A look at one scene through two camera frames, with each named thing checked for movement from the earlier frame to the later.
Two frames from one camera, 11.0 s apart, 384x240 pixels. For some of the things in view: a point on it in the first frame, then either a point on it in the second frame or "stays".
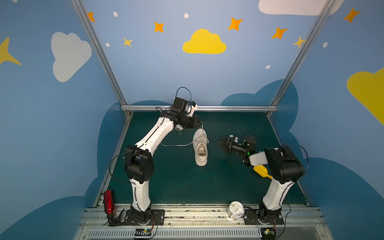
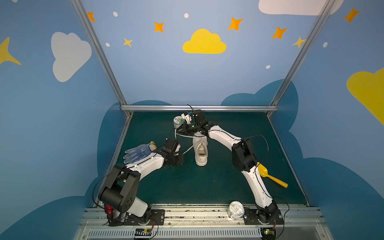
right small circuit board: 268,233 stays
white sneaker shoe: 200,142 stays
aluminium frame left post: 77,4 stays
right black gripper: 231,145 -> 184,129
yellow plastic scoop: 262,171 stays
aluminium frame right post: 300,56 stays
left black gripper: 192,121 -> 175,159
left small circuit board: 143,232 stays
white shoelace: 201,136 -> 176,134
